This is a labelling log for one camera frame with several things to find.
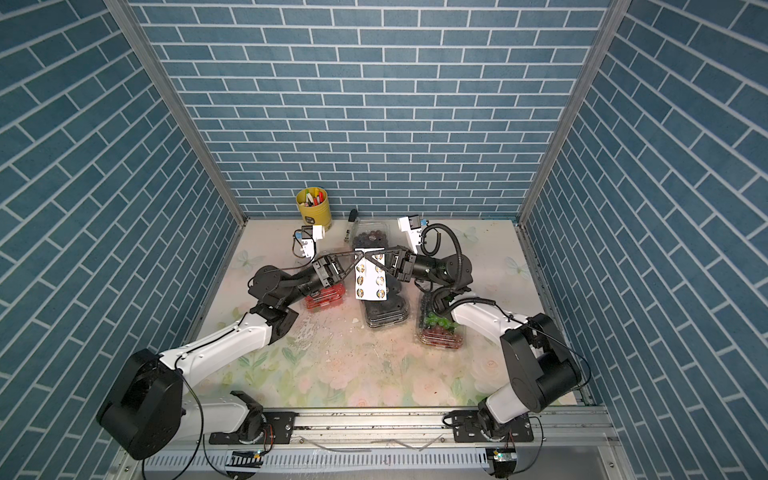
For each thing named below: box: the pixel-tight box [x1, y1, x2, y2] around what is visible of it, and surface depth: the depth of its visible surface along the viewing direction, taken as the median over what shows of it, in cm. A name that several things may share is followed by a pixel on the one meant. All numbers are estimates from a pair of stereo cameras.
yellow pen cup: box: [296, 186, 332, 232], surface depth 111 cm
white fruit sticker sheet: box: [354, 247, 387, 301], surface depth 67 cm
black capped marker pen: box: [344, 208, 358, 243], surface depth 118 cm
